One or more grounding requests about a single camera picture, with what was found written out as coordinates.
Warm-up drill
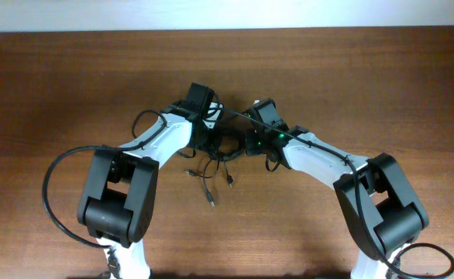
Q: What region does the black cable bundle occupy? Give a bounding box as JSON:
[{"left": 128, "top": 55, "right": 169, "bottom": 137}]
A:
[{"left": 184, "top": 129, "right": 251, "bottom": 208}]

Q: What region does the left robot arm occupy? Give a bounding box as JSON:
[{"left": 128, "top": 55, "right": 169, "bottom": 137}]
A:
[{"left": 77, "top": 83, "right": 221, "bottom": 278}]

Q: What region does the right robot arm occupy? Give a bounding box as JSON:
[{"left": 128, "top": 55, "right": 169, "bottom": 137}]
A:
[{"left": 245, "top": 99, "right": 429, "bottom": 278}]

